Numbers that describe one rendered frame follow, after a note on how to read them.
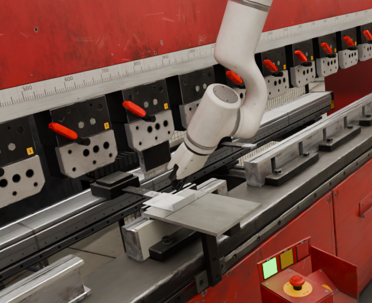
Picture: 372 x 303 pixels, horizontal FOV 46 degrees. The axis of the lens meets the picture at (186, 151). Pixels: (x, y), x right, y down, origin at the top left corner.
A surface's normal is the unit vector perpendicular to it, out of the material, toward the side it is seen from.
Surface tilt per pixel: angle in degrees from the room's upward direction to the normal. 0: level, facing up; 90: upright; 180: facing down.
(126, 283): 0
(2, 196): 90
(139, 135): 90
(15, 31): 90
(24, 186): 90
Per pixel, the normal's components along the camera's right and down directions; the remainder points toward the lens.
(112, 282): -0.15, -0.95
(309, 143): 0.71, 0.08
